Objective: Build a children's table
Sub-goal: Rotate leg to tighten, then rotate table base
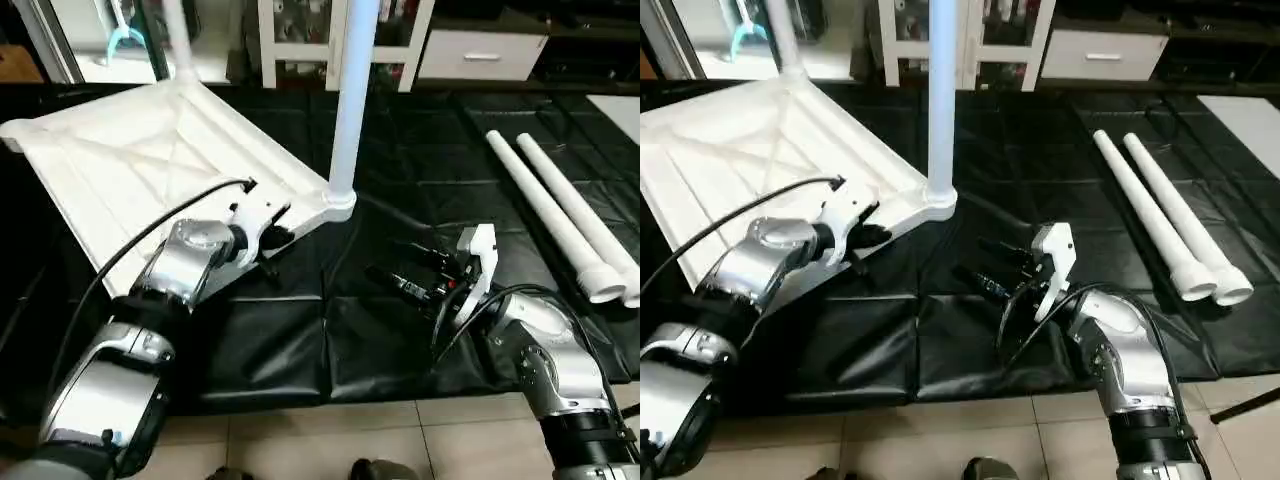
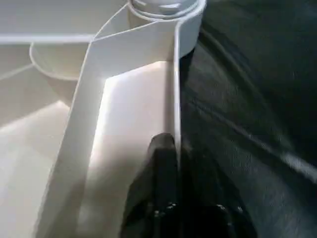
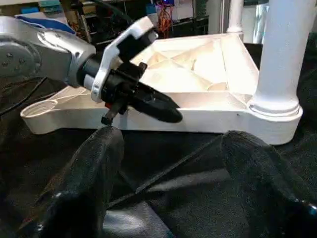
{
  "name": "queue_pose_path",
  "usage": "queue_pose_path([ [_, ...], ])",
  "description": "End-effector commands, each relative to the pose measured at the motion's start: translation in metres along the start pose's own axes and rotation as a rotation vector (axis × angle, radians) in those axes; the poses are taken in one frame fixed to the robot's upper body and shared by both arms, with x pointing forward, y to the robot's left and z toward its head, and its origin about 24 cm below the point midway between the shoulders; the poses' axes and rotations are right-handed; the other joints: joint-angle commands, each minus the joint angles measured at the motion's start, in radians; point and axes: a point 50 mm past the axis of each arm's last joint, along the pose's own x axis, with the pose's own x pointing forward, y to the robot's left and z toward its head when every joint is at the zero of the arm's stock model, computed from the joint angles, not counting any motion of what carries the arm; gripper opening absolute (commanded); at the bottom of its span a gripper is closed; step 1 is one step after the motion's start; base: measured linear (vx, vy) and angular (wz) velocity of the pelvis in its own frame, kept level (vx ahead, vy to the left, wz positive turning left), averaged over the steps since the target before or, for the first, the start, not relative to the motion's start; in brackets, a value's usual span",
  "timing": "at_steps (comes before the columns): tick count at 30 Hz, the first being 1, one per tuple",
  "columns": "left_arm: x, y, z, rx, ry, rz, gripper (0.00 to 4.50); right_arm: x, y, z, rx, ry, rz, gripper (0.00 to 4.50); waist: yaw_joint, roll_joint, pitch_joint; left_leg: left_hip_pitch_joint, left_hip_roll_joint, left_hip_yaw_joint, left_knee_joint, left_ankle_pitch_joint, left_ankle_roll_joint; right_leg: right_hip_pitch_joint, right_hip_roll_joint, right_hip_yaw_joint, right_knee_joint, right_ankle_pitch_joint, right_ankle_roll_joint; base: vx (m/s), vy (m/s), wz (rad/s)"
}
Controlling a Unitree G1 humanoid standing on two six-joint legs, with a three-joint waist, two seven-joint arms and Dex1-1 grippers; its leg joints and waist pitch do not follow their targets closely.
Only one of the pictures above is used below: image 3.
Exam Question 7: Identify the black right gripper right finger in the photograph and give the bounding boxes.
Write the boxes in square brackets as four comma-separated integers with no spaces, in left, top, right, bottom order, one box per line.
[220,130,317,238]

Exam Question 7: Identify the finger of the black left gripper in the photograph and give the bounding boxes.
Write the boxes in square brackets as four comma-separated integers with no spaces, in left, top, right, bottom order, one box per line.
[130,83,184,124]

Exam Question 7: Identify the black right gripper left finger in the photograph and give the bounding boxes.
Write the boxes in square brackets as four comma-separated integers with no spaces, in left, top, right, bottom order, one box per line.
[19,126,125,238]

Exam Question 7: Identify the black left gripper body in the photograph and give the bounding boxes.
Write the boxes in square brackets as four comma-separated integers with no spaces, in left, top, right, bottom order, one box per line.
[82,56,149,125]

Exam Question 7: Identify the white plastic table top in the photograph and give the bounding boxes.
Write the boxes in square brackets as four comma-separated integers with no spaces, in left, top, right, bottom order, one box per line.
[20,32,304,147]

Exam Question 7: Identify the white plastic table leg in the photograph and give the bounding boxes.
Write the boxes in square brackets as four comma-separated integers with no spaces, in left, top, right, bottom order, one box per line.
[226,0,245,36]
[247,0,317,118]

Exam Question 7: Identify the black work mat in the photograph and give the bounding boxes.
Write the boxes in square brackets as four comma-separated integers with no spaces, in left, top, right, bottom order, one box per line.
[0,40,317,238]

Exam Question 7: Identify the blue fabric bag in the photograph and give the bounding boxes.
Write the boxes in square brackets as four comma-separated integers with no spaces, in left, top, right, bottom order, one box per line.
[15,12,78,35]

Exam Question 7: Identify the red blue wire bundle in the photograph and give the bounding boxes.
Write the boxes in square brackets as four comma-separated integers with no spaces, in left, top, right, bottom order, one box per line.
[157,0,176,36]

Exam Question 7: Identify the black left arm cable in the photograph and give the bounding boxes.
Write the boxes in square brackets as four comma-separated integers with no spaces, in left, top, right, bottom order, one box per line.
[0,77,48,117]

